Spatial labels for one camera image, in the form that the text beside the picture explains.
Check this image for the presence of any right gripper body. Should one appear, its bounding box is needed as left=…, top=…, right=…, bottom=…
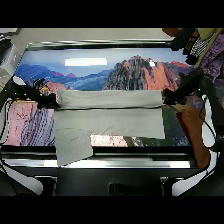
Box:
left=161, top=87, right=183, bottom=106

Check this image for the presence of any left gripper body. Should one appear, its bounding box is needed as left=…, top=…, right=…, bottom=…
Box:
left=37, top=93, right=62, bottom=110

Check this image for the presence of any grey garment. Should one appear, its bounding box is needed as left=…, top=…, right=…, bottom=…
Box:
left=53, top=89, right=167, bottom=168

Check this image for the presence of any purple garment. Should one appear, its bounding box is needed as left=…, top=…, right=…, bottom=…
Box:
left=199, top=33, right=224, bottom=83

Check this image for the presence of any black garment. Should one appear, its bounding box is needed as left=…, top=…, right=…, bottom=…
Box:
left=170, top=28, right=200, bottom=66

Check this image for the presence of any checked shirt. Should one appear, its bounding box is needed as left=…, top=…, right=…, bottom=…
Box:
left=191, top=34, right=211, bottom=58

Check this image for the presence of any brown garment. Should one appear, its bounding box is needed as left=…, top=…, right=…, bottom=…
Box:
left=162, top=27, right=183, bottom=38

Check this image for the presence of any olive garment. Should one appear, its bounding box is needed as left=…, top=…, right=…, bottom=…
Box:
left=193, top=27, right=224, bottom=68

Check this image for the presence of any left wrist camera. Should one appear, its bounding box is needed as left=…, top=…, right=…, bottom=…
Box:
left=32, top=77, right=50, bottom=96

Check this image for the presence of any black cable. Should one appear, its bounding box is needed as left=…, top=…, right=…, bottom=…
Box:
left=0, top=97, right=15, bottom=146
left=199, top=105, right=218, bottom=150

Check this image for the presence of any silver frame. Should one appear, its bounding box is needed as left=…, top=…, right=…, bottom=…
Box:
left=0, top=143, right=203, bottom=197

